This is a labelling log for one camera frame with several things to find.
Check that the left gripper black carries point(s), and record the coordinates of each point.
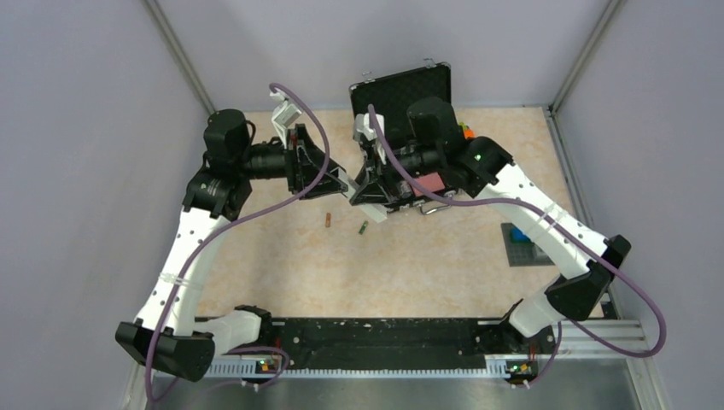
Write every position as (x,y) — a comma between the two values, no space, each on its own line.
(304,156)

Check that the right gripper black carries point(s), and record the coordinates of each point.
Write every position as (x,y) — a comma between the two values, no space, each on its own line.
(377,183)

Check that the green battery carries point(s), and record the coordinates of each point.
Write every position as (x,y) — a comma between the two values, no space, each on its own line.
(363,228)

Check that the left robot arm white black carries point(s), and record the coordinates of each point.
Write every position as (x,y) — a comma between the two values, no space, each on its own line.
(166,334)

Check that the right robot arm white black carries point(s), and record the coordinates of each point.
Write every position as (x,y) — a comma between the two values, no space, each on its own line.
(587,260)

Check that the pink card deck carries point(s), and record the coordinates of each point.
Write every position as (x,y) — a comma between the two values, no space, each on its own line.
(432,182)

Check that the black poker chip case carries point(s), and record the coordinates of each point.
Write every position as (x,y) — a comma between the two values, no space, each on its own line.
(407,102)

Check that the blue lego brick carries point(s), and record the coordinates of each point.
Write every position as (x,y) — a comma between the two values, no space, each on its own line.
(518,236)

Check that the grey lego baseplate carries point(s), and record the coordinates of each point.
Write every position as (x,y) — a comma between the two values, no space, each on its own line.
(523,254)

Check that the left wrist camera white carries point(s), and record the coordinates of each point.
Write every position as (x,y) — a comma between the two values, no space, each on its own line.
(283,115)

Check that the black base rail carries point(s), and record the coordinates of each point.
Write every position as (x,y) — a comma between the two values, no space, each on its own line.
(408,348)

